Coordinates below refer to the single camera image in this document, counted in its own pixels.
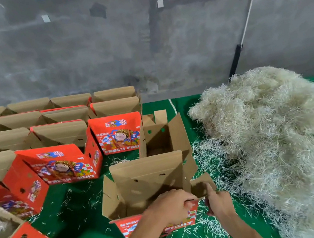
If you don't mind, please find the pile of shredded paper filler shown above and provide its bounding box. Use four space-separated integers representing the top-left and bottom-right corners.
181 58 314 238

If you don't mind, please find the person's right forearm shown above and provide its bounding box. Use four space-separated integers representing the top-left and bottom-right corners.
218 207 270 238

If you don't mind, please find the group of red fruit boxes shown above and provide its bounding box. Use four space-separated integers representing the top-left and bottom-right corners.
0 82 159 222

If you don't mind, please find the white pole with black grip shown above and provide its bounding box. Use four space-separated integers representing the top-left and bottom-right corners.
215 0 283 79

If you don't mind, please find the person's left hand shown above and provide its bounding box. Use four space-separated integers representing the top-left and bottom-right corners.
136 184 204 231

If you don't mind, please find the person's right hand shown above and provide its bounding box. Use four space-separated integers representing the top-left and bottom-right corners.
204 184 238 223

